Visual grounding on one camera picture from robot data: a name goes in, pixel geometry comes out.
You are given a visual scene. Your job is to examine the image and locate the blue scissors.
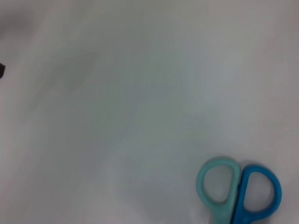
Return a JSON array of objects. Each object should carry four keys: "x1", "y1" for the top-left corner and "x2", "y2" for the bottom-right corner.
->
[{"x1": 195, "y1": 156, "x2": 283, "y2": 224}]

